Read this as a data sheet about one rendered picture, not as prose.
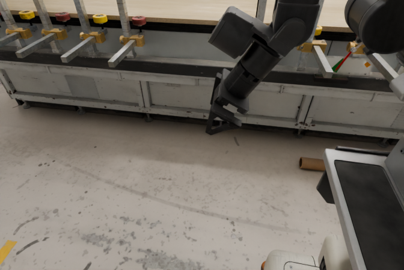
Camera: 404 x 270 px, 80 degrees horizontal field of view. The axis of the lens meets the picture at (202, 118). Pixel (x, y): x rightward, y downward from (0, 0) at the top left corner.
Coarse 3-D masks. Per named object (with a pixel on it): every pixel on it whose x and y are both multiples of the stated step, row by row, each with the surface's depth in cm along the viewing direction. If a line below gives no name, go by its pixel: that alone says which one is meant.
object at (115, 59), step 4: (140, 32) 147; (144, 32) 150; (144, 36) 151; (132, 40) 138; (128, 44) 133; (132, 44) 136; (124, 48) 129; (128, 48) 131; (132, 48) 136; (120, 52) 125; (124, 52) 127; (128, 52) 131; (116, 56) 122; (120, 56) 123; (124, 56) 128; (112, 60) 118; (116, 60) 119; (120, 60) 124; (108, 64) 118; (112, 64) 118; (116, 64) 120
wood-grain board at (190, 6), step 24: (24, 0) 178; (48, 0) 178; (72, 0) 178; (96, 0) 178; (144, 0) 178; (168, 0) 178; (192, 0) 178; (216, 0) 178; (240, 0) 178; (336, 0) 178; (216, 24) 142; (336, 24) 136
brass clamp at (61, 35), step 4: (56, 28) 148; (44, 32) 145; (48, 32) 145; (52, 32) 145; (56, 32) 144; (60, 32) 144; (64, 32) 147; (44, 36) 147; (60, 36) 145; (64, 36) 147
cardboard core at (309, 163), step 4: (300, 160) 172; (304, 160) 166; (308, 160) 165; (312, 160) 165; (316, 160) 165; (320, 160) 165; (300, 164) 171; (304, 164) 165; (308, 164) 164; (312, 164) 164; (316, 164) 164; (320, 164) 164; (324, 164) 163; (304, 168) 167; (308, 168) 166; (312, 168) 165; (316, 168) 164; (320, 168) 164; (324, 168) 163
